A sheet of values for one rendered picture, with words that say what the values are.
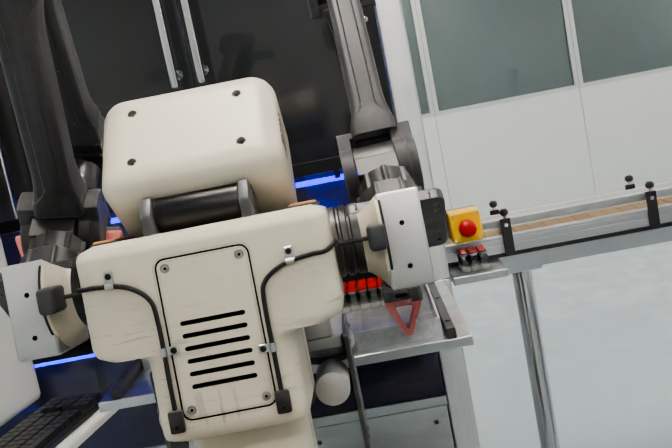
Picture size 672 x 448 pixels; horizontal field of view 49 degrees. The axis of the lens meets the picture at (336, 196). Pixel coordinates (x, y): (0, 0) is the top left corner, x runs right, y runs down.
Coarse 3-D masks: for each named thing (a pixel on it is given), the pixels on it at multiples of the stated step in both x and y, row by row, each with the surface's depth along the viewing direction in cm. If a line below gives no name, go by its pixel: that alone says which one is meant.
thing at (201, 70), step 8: (184, 0) 160; (184, 8) 160; (184, 16) 161; (192, 24) 161; (192, 32) 161; (192, 40) 161; (192, 48) 162; (192, 56) 162; (200, 56) 162; (200, 64) 162; (200, 72) 162; (208, 72) 169; (200, 80) 162
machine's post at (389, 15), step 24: (384, 0) 165; (384, 24) 166; (384, 48) 167; (408, 48) 167; (408, 72) 167; (408, 96) 168; (408, 120) 169; (432, 264) 173; (456, 360) 176; (456, 384) 177; (456, 408) 178; (456, 432) 179
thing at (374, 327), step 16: (432, 304) 147; (352, 320) 156; (368, 320) 154; (384, 320) 152; (432, 320) 136; (368, 336) 137; (384, 336) 137; (400, 336) 137; (416, 336) 137; (432, 336) 137
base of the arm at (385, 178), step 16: (368, 176) 93; (384, 176) 92; (400, 176) 92; (368, 192) 90; (384, 192) 89; (432, 192) 87; (352, 208) 87; (432, 208) 88; (432, 224) 90; (432, 240) 92
